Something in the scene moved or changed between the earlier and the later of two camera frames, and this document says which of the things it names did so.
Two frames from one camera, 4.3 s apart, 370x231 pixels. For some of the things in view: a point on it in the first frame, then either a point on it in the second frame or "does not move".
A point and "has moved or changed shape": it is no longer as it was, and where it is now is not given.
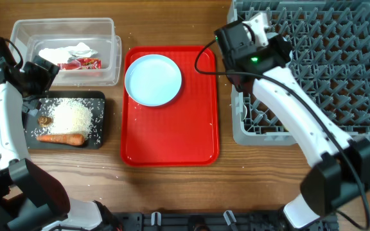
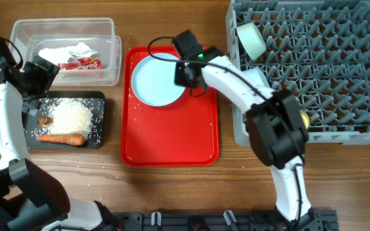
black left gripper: (45, 77) does not move
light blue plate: (153, 79) has moved or changed shape
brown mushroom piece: (44, 121) does not move
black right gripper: (275, 45) → (178, 80)
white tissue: (63, 54) does not move
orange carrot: (74, 139) does not move
